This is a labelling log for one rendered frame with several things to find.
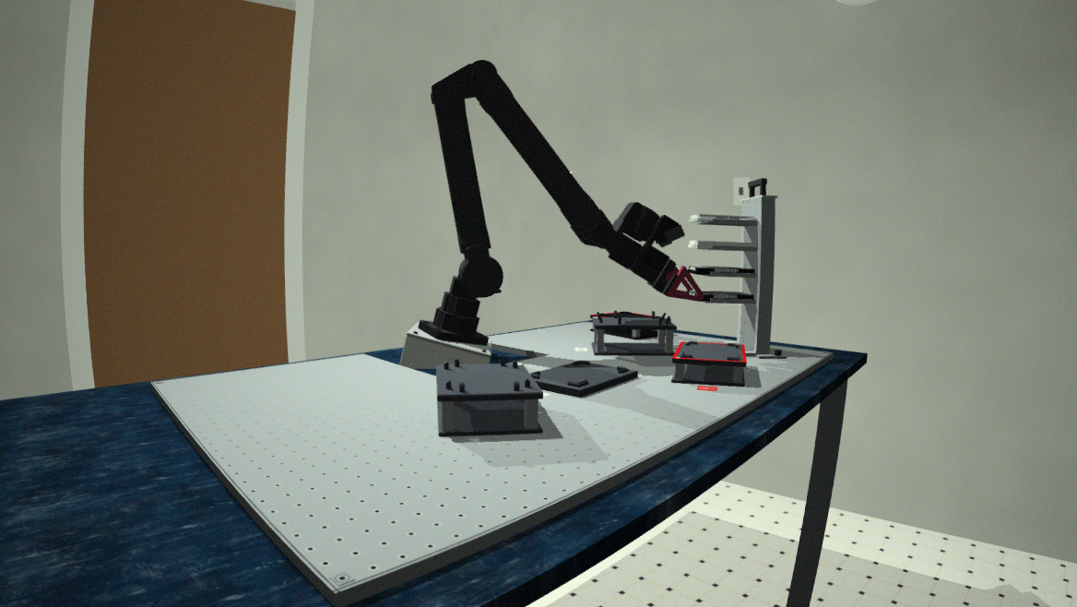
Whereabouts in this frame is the grey shelf rack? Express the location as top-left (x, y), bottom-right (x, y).
top-left (697, 197), bottom-right (775, 357)

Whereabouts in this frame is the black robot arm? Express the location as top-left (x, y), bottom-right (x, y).
top-left (418, 60), bottom-right (685, 345)

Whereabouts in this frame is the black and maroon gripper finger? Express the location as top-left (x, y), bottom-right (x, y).
top-left (666, 266), bottom-right (704, 302)
top-left (665, 267), bottom-right (693, 294)

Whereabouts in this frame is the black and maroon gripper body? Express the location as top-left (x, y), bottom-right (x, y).
top-left (629, 246), bottom-right (679, 295)

